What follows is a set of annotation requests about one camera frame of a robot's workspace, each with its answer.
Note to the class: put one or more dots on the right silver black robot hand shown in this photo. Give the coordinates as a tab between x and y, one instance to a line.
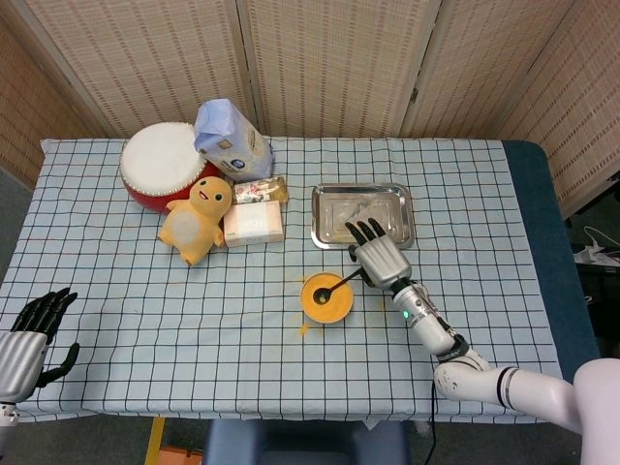
385	264

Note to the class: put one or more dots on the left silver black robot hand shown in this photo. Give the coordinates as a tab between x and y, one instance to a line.
21	358

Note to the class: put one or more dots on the small dark metal spoon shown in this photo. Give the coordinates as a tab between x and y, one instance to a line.
320	294

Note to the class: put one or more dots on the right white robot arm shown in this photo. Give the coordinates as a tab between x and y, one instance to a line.
436	334

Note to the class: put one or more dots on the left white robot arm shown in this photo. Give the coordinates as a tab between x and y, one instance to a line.
6	421

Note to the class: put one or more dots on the bowl of orange-yellow powder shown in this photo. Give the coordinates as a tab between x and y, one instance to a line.
336	310

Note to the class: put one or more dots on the metal tray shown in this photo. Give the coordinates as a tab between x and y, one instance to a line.
339	203

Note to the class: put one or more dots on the beige round bowl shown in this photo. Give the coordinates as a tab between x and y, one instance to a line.
328	323

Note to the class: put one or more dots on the orange powder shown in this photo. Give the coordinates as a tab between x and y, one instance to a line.
304	330

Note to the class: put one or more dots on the blue checked tablecloth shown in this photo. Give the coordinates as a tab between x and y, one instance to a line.
145	315

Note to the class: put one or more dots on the pink tissue pack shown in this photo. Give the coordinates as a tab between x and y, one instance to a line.
252	225

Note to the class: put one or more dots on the floral wrapped snack pack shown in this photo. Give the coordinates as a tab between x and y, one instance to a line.
257	190

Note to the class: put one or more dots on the orange box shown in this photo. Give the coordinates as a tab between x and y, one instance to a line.
179	457

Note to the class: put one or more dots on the yellow plush toy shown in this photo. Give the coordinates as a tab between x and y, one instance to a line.
194	227

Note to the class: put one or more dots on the blue white rice bag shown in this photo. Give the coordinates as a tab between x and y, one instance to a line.
232	140

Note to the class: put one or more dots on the blue padded stool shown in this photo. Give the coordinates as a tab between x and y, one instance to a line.
305	445

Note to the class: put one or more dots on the woven bamboo folding screen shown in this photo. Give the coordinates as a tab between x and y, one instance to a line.
339	63

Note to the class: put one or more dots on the black cabinet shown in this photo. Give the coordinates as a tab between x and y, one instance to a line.
600	300

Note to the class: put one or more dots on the red drum with white skin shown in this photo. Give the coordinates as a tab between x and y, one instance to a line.
160	160

